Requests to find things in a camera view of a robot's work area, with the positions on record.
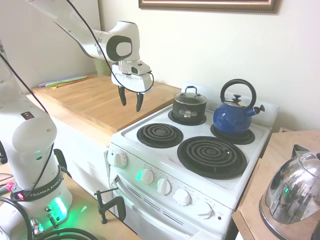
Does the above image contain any wooden butcher block counter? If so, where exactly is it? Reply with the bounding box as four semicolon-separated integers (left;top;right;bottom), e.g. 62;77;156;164
25;73;182;147

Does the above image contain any shiny steel electric kettle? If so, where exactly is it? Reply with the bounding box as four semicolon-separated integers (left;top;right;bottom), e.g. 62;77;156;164
258;144;320;240

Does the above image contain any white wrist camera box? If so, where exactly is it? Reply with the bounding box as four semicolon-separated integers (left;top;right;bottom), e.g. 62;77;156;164
126;60;152;76

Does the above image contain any large coil burner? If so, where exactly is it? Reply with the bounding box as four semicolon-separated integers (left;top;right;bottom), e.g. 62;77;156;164
176;135;248;180

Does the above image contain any white electric stove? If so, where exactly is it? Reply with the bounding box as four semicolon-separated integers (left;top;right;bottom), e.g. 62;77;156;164
104;80;280;240

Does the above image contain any green cup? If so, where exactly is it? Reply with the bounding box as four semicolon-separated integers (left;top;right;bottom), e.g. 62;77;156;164
93;58;112;77

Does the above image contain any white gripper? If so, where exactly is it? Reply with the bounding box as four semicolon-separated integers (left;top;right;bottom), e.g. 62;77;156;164
110;64;148;113

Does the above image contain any small coil burner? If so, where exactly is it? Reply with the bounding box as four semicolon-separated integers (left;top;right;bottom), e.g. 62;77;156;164
136;122;184;149
210;124;256;145
167;109;207;126

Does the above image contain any black base cable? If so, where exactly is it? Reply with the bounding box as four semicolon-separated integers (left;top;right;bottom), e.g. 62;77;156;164
0;196;99;240

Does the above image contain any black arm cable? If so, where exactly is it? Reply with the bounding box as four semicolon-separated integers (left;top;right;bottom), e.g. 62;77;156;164
65;0;154;95

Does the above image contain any blue whistling kettle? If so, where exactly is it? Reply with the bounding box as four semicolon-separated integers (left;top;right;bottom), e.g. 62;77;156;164
212;78;266;137

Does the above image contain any light wooden side table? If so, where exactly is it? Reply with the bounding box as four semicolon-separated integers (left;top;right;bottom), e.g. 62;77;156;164
231;127;320;240

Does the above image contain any white stove knob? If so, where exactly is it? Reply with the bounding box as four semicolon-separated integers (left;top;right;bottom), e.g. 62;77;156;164
172;188;192;207
156;178;173;195
196;201;216;221
141;168;155;185
114;151;128;168

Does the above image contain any green plastic knife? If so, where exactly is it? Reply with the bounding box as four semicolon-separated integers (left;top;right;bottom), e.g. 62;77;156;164
45;75;90;88

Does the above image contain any red pink clip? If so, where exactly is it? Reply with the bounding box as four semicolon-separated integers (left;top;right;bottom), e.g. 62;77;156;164
5;181;18;193

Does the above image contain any orange plastic knife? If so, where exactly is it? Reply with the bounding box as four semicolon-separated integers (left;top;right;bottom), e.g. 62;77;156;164
50;76;94;90

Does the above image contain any wooden picture frame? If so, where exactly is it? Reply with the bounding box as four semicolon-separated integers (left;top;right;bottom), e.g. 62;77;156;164
138;0;281;14

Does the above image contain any black C-clamp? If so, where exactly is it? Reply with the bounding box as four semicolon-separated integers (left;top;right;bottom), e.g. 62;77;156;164
94;188;127;225

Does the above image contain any black cooking pot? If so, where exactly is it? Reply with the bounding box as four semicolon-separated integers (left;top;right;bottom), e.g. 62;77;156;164
172;97;207;120

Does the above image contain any glass pot lid with handle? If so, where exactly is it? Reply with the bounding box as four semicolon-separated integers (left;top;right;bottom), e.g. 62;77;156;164
173;85;207;105

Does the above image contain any white cabinet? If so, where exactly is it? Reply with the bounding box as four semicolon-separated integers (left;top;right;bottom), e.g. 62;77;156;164
51;115;111;204

